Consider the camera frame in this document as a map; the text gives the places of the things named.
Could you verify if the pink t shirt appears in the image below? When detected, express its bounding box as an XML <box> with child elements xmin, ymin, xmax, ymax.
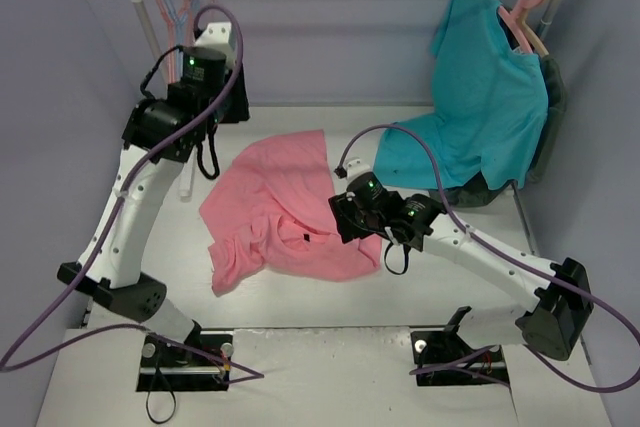
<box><xmin>199</xmin><ymin>130</ymin><xmax>381</xmax><ymax>296</ymax></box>

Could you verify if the pink wire hanger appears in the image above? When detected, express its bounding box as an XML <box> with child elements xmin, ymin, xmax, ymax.
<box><xmin>179</xmin><ymin>0</ymin><xmax>203</xmax><ymax>46</ymax></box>
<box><xmin>155</xmin><ymin>0</ymin><xmax>177</xmax><ymax>83</ymax></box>

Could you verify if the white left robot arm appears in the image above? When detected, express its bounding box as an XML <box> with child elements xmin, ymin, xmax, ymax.
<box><xmin>57</xmin><ymin>46</ymin><xmax>248</xmax><ymax>367</ymax></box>

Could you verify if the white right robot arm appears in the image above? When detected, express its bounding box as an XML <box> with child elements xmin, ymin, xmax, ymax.
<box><xmin>329</xmin><ymin>167</ymin><xmax>593</xmax><ymax>361</ymax></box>

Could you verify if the teal t shirt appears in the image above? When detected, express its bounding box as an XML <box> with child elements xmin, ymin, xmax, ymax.
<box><xmin>374</xmin><ymin>0</ymin><xmax>548</xmax><ymax>190</ymax></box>

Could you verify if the thick beige hanger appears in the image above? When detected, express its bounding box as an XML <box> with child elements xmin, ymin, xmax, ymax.
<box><xmin>516</xmin><ymin>0</ymin><xmax>549</xmax><ymax>57</ymax></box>

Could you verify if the thick pink hanger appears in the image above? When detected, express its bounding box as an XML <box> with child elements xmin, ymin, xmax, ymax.
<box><xmin>497</xmin><ymin>0</ymin><xmax>545</xmax><ymax>54</ymax></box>

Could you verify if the dark green garment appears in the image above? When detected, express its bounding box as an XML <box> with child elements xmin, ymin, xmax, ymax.
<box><xmin>428</xmin><ymin>54</ymin><xmax>568</xmax><ymax>208</ymax></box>

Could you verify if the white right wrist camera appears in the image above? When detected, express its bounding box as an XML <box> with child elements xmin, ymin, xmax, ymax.
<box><xmin>334</xmin><ymin>157</ymin><xmax>372</xmax><ymax>182</ymax></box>

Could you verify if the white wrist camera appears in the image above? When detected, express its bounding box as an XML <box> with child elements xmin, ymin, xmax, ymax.
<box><xmin>334</xmin><ymin>157</ymin><xmax>372</xmax><ymax>182</ymax></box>
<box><xmin>194</xmin><ymin>21</ymin><xmax>237</xmax><ymax>70</ymax></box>

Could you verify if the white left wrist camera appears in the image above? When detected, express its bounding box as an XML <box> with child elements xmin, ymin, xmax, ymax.
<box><xmin>194</xmin><ymin>21</ymin><xmax>237</xmax><ymax>70</ymax></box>

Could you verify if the blue wire hanger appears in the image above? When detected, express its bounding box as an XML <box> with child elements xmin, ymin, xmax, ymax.
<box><xmin>162</xmin><ymin>0</ymin><xmax>201</xmax><ymax>73</ymax></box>

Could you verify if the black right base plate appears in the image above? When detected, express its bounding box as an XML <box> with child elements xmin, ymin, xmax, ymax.
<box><xmin>410</xmin><ymin>330</ymin><xmax>510</xmax><ymax>387</ymax></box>

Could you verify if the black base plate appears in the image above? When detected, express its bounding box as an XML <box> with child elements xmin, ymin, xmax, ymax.
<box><xmin>136</xmin><ymin>335</ymin><xmax>230</xmax><ymax>392</ymax></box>
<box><xmin>410</xmin><ymin>330</ymin><xmax>510</xmax><ymax>387</ymax></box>

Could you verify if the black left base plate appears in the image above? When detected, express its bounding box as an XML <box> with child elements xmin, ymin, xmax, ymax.
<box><xmin>136</xmin><ymin>335</ymin><xmax>230</xmax><ymax>392</ymax></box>

